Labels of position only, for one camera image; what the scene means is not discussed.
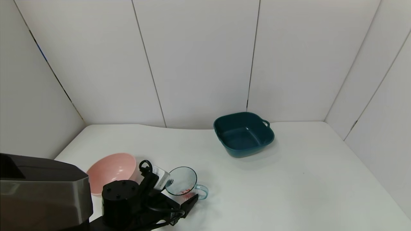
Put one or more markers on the pink bowl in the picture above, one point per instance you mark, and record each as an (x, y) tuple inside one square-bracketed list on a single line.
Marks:
[(109, 170)]

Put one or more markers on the clear blue ribbed cup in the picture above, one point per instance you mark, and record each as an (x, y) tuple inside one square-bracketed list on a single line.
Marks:
[(183, 179)]

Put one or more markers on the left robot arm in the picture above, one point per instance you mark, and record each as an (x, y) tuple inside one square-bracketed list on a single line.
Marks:
[(48, 192)]

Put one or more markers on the teal square plastic basin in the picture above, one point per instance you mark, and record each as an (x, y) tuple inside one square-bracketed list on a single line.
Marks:
[(244, 138)]

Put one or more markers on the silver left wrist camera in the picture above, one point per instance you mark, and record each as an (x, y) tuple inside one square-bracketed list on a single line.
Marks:
[(161, 176)]

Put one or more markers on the red white candy pile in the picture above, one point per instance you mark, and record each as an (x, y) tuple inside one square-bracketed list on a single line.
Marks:
[(186, 192)]

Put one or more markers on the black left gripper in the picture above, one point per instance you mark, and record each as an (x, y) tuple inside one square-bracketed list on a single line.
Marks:
[(157, 208)]

